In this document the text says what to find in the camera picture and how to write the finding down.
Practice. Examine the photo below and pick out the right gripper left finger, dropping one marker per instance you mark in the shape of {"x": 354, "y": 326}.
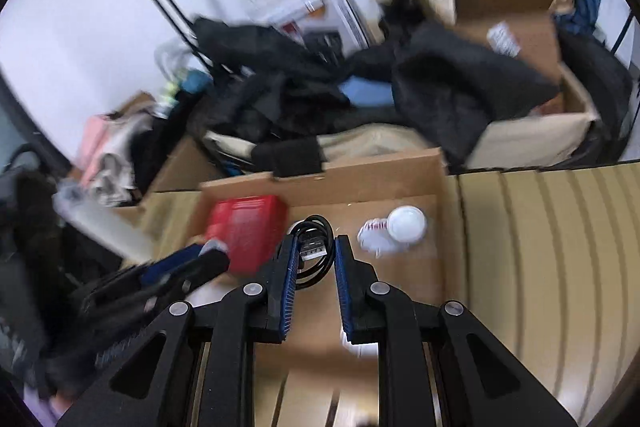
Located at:
{"x": 195, "y": 365}

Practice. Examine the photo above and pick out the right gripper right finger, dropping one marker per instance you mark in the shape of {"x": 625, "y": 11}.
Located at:
{"x": 436, "y": 365}

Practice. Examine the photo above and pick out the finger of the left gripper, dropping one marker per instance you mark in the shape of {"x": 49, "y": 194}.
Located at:
{"x": 172, "y": 264}
{"x": 200, "y": 269}

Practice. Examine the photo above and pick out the red box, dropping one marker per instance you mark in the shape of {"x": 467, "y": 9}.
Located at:
{"x": 250, "y": 227}

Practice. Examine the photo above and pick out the white round jar lid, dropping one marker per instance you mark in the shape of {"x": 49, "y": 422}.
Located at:
{"x": 407, "y": 224}

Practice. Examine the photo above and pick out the lavender sleeve forearm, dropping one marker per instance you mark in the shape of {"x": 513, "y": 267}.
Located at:
{"x": 47, "y": 411}

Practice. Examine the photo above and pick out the white thermos bottle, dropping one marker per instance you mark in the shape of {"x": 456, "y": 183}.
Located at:
{"x": 101, "y": 224}

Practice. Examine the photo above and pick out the large cardboard box left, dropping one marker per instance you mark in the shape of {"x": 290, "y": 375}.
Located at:
{"x": 166, "y": 158}

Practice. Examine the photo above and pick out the beige cream clothing pile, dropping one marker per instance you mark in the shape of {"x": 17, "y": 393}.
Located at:
{"x": 109, "y": 176}

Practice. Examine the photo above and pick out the olive slatted folding table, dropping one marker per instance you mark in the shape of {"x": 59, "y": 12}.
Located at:
{"x": 547, "y": 260}

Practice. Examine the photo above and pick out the shallow cardboard tray box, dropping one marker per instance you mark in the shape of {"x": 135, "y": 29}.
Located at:
{"x": 347, "y": 195}

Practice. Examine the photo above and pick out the black clothing pile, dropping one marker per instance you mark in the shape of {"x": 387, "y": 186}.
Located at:
{"x": 423, "y": 76}

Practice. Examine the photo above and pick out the white appliance box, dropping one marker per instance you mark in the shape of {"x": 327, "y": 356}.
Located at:
{"x": 341, "y": 17}

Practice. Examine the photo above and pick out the black suitcase bag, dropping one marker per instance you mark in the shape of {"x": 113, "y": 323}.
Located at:
{"x": 609, "y": 84}

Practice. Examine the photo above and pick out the cardboard box right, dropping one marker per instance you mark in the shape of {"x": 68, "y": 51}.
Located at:
{"x": 557, "y": 125}

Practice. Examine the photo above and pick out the black camera tripod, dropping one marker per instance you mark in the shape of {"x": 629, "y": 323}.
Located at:
{"x": 625, "y": 42}

